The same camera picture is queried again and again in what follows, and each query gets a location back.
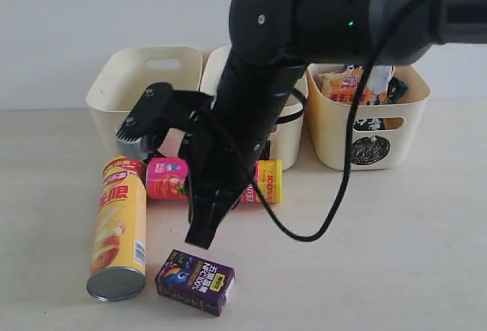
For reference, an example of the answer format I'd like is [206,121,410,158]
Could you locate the cream plastic bin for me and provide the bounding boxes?
[199,46,304,170]
[305,64,430,170]
[86,46,203,160]

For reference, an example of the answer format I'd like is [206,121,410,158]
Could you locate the purple juice carton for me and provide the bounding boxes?
[154,250,235,317]

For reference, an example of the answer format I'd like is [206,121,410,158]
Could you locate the middle cream plastic bin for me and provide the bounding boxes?
[199,46,304,170]

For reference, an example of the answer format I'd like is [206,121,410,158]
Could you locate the left cream plastic bin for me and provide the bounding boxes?
[86,46,203,160]

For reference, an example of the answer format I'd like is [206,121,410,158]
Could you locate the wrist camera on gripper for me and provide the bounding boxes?
[115,82,213,161]

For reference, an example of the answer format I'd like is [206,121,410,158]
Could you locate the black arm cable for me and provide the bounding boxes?
[243,0,442,243]

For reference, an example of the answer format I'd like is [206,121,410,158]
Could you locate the right cream plastic bin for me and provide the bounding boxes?
[305,64,430,170]

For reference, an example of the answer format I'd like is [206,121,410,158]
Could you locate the blue noodle bag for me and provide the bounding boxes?
[387,77,409,104]

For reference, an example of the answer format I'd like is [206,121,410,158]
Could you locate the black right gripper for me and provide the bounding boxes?
[178,110,274,250]

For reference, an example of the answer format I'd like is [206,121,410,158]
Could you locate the orange noodle bag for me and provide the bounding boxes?
[314,64,396,106]

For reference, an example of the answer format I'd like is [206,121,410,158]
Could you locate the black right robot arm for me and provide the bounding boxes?
[180,0,486,249]

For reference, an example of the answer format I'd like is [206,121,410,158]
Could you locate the yellow chips can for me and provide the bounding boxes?
[87,156,147,301]

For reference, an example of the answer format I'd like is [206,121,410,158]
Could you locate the pink chips can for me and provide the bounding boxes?
[145,157,283,205]

